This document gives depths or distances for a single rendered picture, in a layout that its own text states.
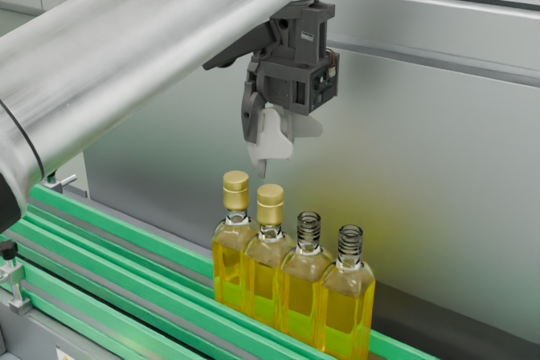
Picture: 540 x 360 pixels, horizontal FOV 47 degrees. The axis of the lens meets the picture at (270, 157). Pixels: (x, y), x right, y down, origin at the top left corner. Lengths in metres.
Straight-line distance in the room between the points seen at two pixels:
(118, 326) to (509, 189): 0.56
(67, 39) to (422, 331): 0.77
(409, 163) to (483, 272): 0.17
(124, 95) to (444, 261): 0.61
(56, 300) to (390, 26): 0.64
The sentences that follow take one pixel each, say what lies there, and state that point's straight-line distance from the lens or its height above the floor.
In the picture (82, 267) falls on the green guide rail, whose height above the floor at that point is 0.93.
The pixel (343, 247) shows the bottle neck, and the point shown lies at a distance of 0.76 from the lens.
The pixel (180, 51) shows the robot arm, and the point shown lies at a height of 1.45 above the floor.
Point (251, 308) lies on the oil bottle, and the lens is 0.89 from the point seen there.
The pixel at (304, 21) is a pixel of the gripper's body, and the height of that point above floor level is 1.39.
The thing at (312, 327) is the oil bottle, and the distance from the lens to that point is 0.84.
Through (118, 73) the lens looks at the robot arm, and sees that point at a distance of 0.35.
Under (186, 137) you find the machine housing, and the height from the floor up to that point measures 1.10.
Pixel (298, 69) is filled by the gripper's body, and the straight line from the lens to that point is 0.66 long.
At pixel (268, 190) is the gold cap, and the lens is 0.79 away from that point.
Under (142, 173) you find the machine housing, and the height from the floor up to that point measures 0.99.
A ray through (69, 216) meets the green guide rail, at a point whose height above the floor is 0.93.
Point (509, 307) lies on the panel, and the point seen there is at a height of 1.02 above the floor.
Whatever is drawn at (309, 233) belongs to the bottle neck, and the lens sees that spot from 0.78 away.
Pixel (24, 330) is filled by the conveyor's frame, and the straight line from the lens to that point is 1.14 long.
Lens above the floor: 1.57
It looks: 28 degrees down
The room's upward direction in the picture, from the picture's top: straight up
